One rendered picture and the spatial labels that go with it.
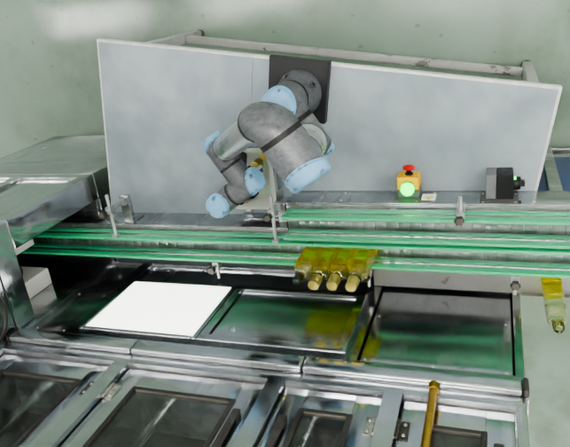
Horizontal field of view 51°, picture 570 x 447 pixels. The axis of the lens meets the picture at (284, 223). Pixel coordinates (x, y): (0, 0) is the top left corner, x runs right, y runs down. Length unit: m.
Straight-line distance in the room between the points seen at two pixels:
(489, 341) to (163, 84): 1.40
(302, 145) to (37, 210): 1.19
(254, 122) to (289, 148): 0.10
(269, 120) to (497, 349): 0.91
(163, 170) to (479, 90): 1.18
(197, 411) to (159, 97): 1.16
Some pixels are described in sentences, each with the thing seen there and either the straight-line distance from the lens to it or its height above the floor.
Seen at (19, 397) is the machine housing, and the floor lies 1.62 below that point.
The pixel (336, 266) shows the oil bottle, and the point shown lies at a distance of 1.84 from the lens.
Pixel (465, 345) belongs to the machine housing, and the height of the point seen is 1.18.
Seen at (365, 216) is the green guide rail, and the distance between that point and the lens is 1.90.
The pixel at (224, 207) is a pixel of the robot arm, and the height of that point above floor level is 1.16.
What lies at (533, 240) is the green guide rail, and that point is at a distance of 1.91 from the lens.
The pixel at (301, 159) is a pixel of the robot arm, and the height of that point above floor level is 1.40.
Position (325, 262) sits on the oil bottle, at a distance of 1.87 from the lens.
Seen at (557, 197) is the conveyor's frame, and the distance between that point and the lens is 1.99.
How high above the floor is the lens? 2.67
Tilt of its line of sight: 60 degrees down
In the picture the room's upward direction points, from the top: 141 degrees counter-clockwise
